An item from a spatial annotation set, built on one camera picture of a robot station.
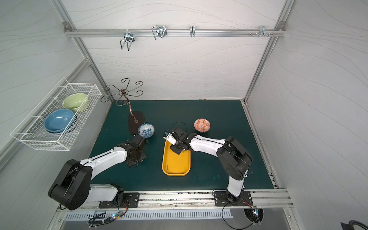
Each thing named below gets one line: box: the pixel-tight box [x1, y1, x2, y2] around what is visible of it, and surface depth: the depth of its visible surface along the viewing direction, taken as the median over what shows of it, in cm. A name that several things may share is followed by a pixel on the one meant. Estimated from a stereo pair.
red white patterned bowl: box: [193, 117, 211, 134], surface depth 104 cm
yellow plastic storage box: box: [161, 140, 192, 177], surface depth 86 cm
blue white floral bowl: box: [138, 122, 155, 139], surface depth 101 cm
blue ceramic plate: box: [44, 108, 75, 134], surface depth 64 cm
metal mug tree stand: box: [100, 77, 146, 135], surface depth 88 cm
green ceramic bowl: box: [62, 92, 90, 114], surface depth 73 cm
